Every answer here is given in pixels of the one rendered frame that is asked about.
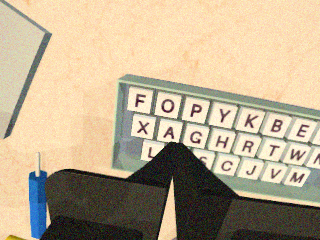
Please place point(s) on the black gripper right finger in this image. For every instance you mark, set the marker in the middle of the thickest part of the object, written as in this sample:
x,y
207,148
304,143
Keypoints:
x,y
207,209

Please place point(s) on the beige flat rectangular slab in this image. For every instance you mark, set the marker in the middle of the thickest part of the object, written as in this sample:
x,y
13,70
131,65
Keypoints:
x,y
22,45

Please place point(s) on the blue stylus with grey tip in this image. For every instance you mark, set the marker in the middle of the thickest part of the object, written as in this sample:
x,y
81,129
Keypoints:
x,y
37,199

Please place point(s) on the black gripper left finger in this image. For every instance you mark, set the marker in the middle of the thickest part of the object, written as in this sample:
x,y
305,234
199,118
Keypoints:
x,y
136,202

